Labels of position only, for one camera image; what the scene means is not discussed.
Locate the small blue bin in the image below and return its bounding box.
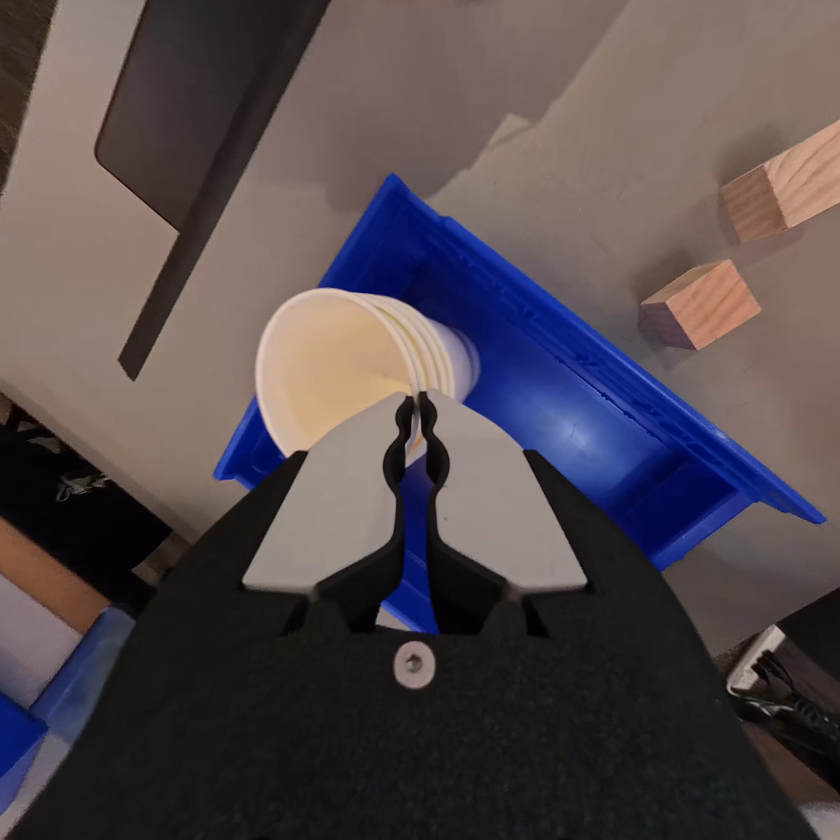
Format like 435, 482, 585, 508
0, 694, 48, 791

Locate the black bag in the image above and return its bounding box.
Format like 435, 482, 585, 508
0, 403, 173, 578

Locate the dark flat panel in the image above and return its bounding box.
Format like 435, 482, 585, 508
95, 0, 332, 383

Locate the stack of white paper cups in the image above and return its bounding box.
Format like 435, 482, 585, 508
255, 287, 458, 468

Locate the blue plastic bin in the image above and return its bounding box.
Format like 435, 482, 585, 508
213, 172, 828, 636

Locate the brown cardboard box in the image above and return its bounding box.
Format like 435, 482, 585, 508
0, 517, 114, 618

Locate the wooden cube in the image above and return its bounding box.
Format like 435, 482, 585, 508
638, 259, 763, 352
718, 120, 840, 245

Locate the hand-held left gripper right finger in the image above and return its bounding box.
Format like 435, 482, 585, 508
419, 391, 588, 635

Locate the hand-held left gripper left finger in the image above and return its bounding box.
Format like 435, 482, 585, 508
241, 392, 416, 634

